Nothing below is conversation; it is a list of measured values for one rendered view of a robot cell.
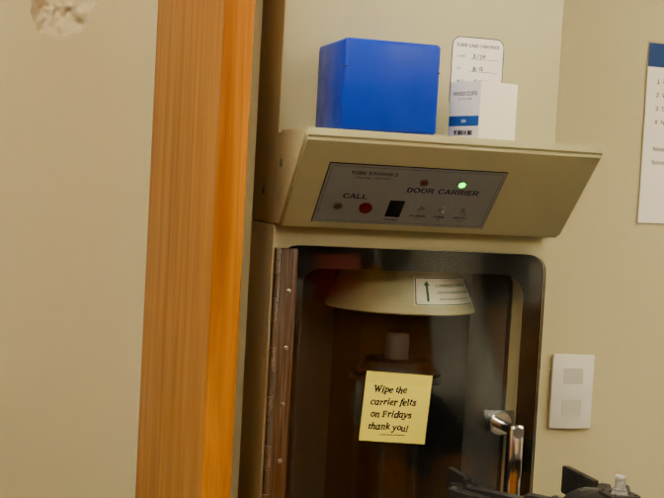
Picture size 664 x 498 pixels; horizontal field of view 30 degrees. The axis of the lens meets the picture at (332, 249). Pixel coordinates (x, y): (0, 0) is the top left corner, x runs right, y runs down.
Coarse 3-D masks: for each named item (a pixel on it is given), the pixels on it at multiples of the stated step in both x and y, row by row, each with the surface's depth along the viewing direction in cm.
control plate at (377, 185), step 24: (336, 168) 123; (360, 168) 124; (384, 168) 124; (408, 168) 125; (432, 168) 125; (336, 192) 126; (360, 192) 126; (384, 192) 127; (408, 192) 128; (432, 192) 128; (456, 192) 129; (480, 192) 129; (312, 216) 128; (336, 216) 129; (360, 216) 129; (384, 216) 130; (408, 216) 130; (432, 216) 131; (456, 216) 132; (480, 216) 132
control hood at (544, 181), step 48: (288, 144) 126; (336, 144) 121; (384, 144) 122; (432, 144) 123; (480, 144) 124; (528, 144) 126; (576, 144) 128; (288, 192) 125; (528, 192) 131; (576, 192) 132
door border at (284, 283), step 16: (288, 256) 130; (288, 272) 130; (288, 288) 131; (288, 304) 131; (288, 320) 131; (272, 336) 130; (288, 336) 131; (288, 352) 131; (288, 368) 131; (272, 384) 130; (288, 384) 131; (288, 400) 131; (288, 416) 131; (272, 432) 131; (288, 432) 132; (272, 448) 131; (272, 464) 131; (272, 480) 131; (272, 496) 132
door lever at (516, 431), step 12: (492, 420) 138; (504, 420) 137; (492, 432) 138; (504, 432) 138; (516, 432) 133; (516, 444) 133; (516, 456) 133; (504, 468) 135; (516, 468) 134; (504, 480) 134; (516, 480) 134; (516, 492) 134
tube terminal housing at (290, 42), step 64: (320, 0) 131; (384, 0) 133; (448, 0) 135; (512, 0) 137; (448, 64) 135; (512, 64) 137; (448, 128) 136; (256, 192) 139; (256, 256) 138; (256, 320) 137; (256, 384) 136; (256, 448) 135
